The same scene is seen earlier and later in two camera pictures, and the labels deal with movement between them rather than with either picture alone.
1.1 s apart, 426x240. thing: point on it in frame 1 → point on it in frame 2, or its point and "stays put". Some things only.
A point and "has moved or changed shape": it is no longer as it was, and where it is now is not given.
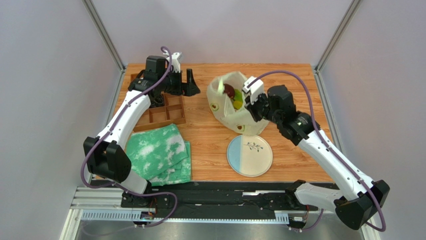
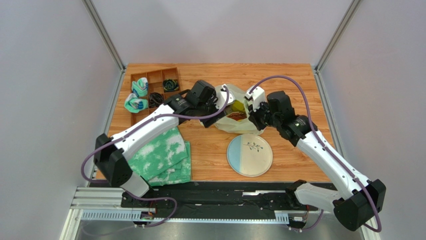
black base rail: [218, 197] stays put
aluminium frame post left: [107, 40] stays put
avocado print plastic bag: [220, 104] has moved or changed shape
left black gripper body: [172, 83] → [207, 109]
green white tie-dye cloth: [160, 155] stays put
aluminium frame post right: [335, 41] stays put
